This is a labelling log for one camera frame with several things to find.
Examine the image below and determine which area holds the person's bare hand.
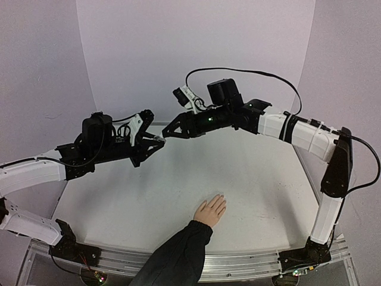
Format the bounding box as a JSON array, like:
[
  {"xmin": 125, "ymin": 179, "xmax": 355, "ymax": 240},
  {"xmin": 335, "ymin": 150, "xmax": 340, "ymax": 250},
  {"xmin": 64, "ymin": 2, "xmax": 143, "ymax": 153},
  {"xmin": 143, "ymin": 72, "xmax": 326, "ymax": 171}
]
[{"xmin": 193, "ymin": 194, "xmax": 227, "ymax": 228}]

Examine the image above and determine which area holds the clear nail polish bottle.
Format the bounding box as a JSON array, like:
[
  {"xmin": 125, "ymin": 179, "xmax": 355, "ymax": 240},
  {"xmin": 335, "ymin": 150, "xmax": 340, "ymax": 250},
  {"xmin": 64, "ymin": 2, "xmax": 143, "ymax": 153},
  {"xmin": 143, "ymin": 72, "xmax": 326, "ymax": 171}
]
[{"xmin": 154, "ymin": 136, "xmax": 166, "ymax": 142}]

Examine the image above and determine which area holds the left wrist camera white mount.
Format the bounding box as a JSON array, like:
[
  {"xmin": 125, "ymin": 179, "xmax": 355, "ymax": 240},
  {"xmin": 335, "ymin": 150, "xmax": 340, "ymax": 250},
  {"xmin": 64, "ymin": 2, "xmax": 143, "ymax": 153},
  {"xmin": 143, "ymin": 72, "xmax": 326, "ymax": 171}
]
[{"xmin": 127, "ymin": 110, "xmax": 154, "ymax": 147}]

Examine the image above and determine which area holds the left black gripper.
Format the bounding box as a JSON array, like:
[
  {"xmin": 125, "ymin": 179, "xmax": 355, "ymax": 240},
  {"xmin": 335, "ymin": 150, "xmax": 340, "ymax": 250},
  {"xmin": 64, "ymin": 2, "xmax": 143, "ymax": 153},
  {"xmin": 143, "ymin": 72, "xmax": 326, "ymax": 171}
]
[{"xmin": 93, "ymin": 133, "xmax": 165, "ymax": 168}]

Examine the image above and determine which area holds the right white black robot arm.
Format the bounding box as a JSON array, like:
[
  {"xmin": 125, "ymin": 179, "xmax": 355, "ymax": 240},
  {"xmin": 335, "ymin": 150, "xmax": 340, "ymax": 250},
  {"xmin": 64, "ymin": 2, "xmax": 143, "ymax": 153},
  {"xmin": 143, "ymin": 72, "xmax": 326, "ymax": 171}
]
[{"xmin": 162, "ymin": 79, "xmax": 352, "ymax": 273}]

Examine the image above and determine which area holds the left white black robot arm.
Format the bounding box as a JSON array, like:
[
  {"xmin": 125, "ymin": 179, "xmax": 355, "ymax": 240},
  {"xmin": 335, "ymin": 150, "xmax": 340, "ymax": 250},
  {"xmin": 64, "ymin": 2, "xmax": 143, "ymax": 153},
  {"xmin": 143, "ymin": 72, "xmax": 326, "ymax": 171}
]
[{"xmin": 1, "ymin": 110, "xmax": 165, "ymax": 266}]

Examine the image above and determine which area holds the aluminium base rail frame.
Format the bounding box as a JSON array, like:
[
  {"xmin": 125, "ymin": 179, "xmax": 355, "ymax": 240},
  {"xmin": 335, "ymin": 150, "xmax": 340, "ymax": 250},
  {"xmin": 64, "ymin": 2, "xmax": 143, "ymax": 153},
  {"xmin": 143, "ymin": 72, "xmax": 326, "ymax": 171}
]
[{"xmin": 18, "ymin": 222, "xmax": 358, "ymax": 285}]

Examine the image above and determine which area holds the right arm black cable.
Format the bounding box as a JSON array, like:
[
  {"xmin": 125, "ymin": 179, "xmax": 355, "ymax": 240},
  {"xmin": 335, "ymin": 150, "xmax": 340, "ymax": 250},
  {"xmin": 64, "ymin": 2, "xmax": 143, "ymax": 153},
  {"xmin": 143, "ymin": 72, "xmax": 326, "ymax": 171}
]
[{"xmin": 185, "ymin": 68, "xmax": 302, "ymax": 116}]

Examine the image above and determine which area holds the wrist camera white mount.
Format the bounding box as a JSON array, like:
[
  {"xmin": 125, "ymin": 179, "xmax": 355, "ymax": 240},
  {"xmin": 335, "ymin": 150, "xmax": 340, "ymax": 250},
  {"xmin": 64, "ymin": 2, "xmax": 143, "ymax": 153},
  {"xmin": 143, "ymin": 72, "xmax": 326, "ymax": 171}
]
[
  {"xmin": 127, "ymin": 110, "xmax": 154, "ymax": 147},
  {"xmin": 173, "ymin": 85, "xmax": 206, "ymax": 114}
]

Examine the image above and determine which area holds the black sleeved forearm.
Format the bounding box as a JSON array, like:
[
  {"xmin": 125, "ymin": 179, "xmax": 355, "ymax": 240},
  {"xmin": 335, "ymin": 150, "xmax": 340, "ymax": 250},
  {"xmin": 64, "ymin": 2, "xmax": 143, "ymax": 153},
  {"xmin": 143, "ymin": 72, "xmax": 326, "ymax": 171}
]
[{"xmin": 130, "ymin": 220, "xmax": 213, "ymax": 285}]

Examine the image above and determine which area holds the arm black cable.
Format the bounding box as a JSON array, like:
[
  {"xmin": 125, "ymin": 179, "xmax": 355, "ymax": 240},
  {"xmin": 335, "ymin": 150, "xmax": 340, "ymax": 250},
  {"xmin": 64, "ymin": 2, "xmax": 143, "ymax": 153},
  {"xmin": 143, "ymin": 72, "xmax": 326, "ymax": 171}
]
[
  {"xmin": 185, "ymin": 68, "xmax": 302, "ymax": 116},
  {"xmin": 0, "ymin": 156, "xmax": 105, "ymax": 170}
]

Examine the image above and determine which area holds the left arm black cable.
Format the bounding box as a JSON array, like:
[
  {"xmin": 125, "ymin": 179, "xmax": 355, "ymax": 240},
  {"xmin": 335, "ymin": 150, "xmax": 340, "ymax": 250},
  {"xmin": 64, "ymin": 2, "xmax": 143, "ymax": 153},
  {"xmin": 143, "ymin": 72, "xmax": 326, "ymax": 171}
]
[{"xmin": 0, "ymin": 156, "xmax": 105, "ymax": 170}]

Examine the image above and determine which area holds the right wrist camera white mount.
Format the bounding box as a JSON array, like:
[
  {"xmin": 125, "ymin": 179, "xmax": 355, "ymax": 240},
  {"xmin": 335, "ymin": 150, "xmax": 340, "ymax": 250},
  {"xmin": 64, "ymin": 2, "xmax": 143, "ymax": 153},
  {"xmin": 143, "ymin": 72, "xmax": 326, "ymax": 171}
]
[{"xmin": 173, "ymin": 85, "xmax": 206, "ymax": 114}]

